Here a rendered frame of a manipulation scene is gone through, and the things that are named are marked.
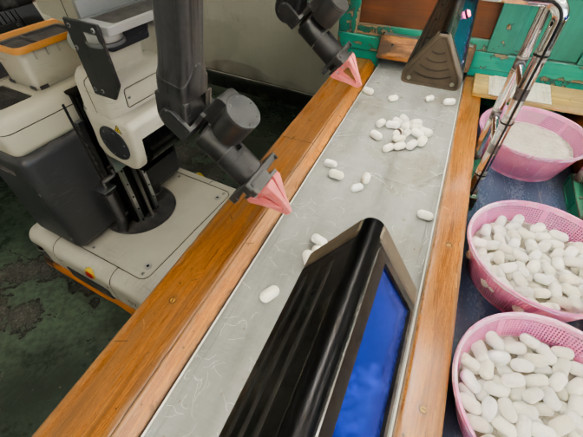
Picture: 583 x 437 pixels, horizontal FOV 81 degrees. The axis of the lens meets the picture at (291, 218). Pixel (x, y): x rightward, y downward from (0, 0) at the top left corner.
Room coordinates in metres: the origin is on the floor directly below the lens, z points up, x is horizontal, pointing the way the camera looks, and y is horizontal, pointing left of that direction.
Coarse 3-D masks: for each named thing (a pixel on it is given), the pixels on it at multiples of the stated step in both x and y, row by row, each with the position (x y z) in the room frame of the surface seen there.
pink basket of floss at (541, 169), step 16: (528, 112) 0.91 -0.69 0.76; (544, 112) 0.89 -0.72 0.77; (560, 128) 0.84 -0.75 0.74; (576, 128) 0.81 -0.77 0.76; (576, 144) 0.77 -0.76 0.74; (496, 160) 0.74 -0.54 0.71; (512, 160) 0.70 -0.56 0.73; (528, 160) 0.68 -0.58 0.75; (544, 160) 0.66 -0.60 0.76; (560, 160) 0.66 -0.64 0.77; (576, 160) 0.66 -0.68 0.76; (512, 176) 0.71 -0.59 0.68; (528, 176) 0.69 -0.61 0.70; (544, 176) 0.68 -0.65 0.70
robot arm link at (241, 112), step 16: (224, 96) 0.47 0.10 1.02; (240, 96) 0.49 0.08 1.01; (160, 112) 0.49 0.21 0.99; (208, 112) 0.48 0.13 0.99; (224, 112) 0.46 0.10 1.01; (240, 112) 0.46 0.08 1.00; (256, 112) 0.48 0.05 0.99; (176, 128) 0.48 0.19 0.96; (192, 128) 0.48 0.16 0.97; (224, 128) 0.45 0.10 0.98; (240, 128) 0.44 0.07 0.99
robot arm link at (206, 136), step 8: (208, 128) 0.49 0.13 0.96; (200, 136) 0.48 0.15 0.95; (208, 136) 0.48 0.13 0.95; (200, 144) 0.48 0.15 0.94; (208, 144) 0.47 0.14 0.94; (216, 144) 0.47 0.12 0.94; (224, 144) 0.47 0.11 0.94; (208, 152) 0.47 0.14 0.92; (216, 152) 0.47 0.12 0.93; (224, 152) 0.47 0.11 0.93; (216, 160) 0.47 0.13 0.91
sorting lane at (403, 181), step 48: (384, 96) 1.03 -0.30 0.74; (336, 144) 0.77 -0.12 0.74; (384, 144) 0.77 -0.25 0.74; (432, 144) 0.77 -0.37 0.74; (336, 192) 0.58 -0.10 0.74; (384, 192) 0.58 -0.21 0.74; (432, 192) 0.58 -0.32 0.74; (288, 240) 0.44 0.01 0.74; (240, 288) 0.33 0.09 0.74; (288, 288) 0.33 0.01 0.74; (240, 336) 0.24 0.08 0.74; (192, 384) 0.17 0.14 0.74; (240, 384) 0.17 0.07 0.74; (144, 432) 0.11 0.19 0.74; (192, 432) 0.11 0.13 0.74
